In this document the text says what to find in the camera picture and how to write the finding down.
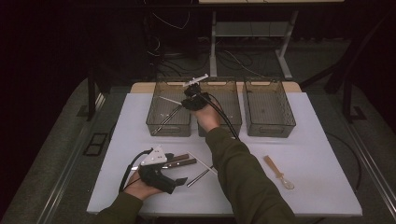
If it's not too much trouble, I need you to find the metal spoon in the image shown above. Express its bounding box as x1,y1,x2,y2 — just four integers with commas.
186,166,215,189

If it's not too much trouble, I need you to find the white chopstick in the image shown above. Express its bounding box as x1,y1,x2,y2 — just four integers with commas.
186,151,219,175
158,95,184,105

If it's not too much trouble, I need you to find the wooden-handled fork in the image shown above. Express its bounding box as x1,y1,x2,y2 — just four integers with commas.
161,158,198,171

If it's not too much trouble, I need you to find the black floor cable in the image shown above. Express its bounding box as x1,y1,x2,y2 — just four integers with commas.
325,132,364,191

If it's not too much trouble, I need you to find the smoked clear plastic bin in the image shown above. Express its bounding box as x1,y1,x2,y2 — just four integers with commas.
242,77,297,138
145,77,193,138
196,77,243,138

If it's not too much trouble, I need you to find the thin white cable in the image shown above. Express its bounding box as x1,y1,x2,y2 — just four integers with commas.
151,11,191,31
223,49,266,77

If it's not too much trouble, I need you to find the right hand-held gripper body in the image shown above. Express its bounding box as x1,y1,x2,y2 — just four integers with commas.
182,74,209,110

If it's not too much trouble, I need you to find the wooden spoon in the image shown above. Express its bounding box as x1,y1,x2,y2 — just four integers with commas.
263,155,295,190

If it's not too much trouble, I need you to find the white metal desk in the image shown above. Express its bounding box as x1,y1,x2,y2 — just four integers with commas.
199,0,345,80

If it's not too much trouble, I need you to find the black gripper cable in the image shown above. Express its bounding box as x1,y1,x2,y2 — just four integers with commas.
199,92,241,141
119,148,154,192

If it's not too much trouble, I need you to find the aluminium rail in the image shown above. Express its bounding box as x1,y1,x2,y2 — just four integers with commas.
346,119,396,213
36,92,106,224

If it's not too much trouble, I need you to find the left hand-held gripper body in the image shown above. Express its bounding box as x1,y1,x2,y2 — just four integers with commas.
138,145,177,195

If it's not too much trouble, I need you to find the person's left hand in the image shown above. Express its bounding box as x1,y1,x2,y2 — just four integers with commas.
123,170,166,201

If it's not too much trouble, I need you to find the black metal stand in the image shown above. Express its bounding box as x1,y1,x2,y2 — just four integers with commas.
300,8,396,124

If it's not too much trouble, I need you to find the person's right hand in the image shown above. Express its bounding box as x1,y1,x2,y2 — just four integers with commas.
191,102,223,133

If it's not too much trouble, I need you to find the bundle of black cables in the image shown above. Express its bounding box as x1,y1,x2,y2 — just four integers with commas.
148,31,213,78

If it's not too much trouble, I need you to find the wooden-handled knife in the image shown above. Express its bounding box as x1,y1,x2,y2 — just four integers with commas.
132,153,191,172

